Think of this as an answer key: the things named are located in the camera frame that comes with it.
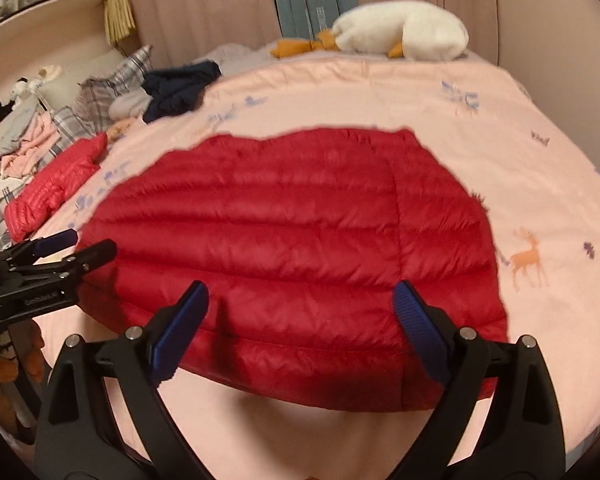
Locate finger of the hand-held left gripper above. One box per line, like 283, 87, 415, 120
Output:
0, 228, 79, 267
0, 239, 118, 292

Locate blue curtain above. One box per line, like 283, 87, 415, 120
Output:
267, 0, 356, 45

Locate yellow tassel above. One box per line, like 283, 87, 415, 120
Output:
103, 0, 137, 47

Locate white goose plush toy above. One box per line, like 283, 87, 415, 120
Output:
271, 0, 470, 62

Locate white shelf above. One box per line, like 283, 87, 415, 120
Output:
0, 0, 141, 108

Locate small plush toys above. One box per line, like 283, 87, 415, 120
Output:
9, 64, 64, 102

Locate peach cloth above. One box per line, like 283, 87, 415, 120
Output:
105, 119, 147, 145

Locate grey cloth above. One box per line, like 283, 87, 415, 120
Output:
109, 91, 152, 122

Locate grey bed sheet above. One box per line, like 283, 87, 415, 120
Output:
195, 42, 283, 67

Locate pink garment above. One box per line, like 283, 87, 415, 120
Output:
0, 112, 63, 179

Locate pink printed blanket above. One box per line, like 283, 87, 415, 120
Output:
0, 50, 600, 478

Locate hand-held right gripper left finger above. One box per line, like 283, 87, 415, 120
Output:
34, 280, 211, 480

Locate red down jacket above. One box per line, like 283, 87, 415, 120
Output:
72, 127, 511, 413

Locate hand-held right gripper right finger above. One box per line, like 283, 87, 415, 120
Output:
390, 280, 566, 480

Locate pink curtain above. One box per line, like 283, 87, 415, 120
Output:
116, 0, 501, 68

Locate small red quilted jacket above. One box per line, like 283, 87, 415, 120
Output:
4, 132, 109, 243

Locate navy blue garment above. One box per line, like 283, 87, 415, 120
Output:
141, 60, 223, 123

